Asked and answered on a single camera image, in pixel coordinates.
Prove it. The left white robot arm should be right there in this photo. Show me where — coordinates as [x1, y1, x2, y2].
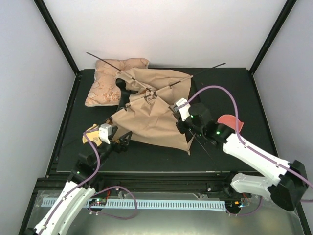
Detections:
[23, 126, 133, 235]

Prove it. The small green circuit board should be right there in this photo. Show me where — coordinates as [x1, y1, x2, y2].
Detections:
[89, 198, 107, 206]

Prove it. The black frame post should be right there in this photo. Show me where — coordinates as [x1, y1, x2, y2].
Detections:
[249, 0, 297, 75]
[33, 0, 80, 75]

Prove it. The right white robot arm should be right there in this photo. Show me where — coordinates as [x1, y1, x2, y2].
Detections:
[174, 98, 309, 212]

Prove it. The left black frame post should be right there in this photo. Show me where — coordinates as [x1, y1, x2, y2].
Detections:
[33, 0, 80, 75]

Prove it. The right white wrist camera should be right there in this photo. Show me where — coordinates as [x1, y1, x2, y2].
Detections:
[174, 98, 191, 121]

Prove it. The floral beige cushion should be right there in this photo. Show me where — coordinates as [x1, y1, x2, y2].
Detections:
[85, 58, 150, 107]

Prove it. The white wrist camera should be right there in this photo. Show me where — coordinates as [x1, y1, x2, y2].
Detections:
[99, 123, 118, 144]
[174, 98, 191, 121]

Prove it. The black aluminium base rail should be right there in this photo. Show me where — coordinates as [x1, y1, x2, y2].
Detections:
[36, 171, 294, 199]

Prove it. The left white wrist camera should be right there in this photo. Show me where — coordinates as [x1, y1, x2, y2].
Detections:
[99, 123, 118, 144]

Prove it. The beige fabric pet tent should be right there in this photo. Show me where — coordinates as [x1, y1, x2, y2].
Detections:
[111, 68, 193, 153]

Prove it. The pink pet bowl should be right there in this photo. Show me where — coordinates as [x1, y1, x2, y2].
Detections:
[217, 114, 244, 132]

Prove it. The yellow pet bowl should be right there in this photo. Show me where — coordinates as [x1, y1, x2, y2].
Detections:
[82, 124, 102, 147]

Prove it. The light blue slotted cable duct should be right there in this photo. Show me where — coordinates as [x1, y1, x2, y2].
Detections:
[43, 197, 226, 212]

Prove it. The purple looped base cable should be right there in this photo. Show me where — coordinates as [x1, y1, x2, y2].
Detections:
[88, 186, 138, 220]

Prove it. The right black frame post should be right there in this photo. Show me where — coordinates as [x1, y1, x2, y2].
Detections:
[249, 0, 297, 75]

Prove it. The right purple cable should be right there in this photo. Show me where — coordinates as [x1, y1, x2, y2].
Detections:
[187, 85, 313, 189]

